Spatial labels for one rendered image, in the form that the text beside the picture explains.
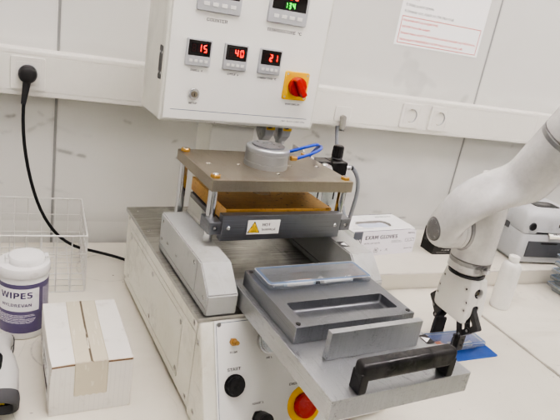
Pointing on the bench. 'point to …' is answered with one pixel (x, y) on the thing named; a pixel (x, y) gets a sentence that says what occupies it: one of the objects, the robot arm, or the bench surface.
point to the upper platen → (257, 201)
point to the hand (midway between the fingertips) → (447, 334)
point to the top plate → (263, 169)
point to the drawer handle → (402, 364)
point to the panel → (251, 376)
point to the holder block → (325, 307)
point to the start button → (236, 386)
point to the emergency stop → (303, 406)
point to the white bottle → (506, 282)
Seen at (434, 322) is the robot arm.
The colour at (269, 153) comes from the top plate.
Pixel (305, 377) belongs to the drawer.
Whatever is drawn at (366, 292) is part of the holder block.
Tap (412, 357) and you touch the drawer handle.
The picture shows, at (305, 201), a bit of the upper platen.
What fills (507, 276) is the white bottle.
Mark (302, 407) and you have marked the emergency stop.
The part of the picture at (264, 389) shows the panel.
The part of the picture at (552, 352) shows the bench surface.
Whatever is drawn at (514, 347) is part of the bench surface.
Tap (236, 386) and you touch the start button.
